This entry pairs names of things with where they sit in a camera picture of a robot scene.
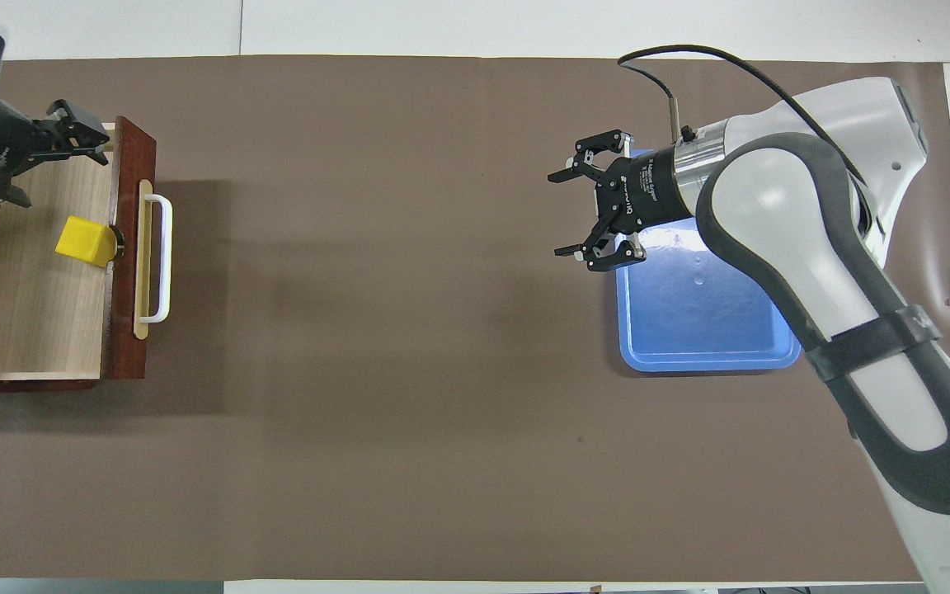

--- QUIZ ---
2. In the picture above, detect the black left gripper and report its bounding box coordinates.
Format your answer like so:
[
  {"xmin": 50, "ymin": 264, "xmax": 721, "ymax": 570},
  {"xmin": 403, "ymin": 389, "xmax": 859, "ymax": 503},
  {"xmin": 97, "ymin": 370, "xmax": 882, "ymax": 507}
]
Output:
[{"xmin": 0, "ymin": 100, "xmax": 111, "ymax": 208}]

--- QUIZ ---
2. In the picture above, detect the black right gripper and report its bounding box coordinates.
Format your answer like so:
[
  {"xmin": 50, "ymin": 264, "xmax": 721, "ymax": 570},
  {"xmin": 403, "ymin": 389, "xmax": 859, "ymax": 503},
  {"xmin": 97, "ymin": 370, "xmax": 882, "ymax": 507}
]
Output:
[{"xmin": 548, "ymin": 130, "xmax": 697, "ymax": 273}]

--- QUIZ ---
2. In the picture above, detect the wooden drawer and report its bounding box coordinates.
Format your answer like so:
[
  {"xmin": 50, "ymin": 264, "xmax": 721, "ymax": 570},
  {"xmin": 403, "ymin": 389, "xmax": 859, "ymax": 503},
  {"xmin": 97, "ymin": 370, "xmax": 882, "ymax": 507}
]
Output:
[{"xmin": 0, "ymin": 115, "xmax": 172, "ymax": 393}]

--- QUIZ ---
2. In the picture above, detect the blue plastic tray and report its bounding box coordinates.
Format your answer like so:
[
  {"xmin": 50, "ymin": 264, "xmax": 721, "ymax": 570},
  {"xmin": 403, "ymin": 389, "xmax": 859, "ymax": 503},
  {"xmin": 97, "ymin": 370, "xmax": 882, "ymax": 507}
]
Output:
[{"xmin": 615, "ymin": 148, "xmax": 802, "ymax": 374}]

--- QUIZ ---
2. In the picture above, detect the brown paper table mat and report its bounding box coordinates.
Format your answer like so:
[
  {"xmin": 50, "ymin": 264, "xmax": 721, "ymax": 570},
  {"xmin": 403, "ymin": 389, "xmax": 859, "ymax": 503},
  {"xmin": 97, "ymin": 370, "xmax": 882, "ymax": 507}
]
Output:
[{"xmin": 0, "ymin": 54, "xmax": 950, "ymax": 582}]

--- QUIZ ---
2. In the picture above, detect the yellow cube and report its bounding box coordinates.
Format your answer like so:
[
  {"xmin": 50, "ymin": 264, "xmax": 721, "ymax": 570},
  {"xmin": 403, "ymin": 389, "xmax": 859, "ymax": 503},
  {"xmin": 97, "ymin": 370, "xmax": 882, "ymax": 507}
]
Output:
[{"xmin": 55, "ymin": 215, "xmax": 119, "ymax": 268}]

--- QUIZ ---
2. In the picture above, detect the white drawer handle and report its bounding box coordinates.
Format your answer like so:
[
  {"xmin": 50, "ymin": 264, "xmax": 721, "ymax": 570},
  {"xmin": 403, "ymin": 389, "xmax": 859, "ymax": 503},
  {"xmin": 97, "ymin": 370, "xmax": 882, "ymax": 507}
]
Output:
[{"xmin": 139, "ymin": 194, "xmax": 172, "ymax": 324}]

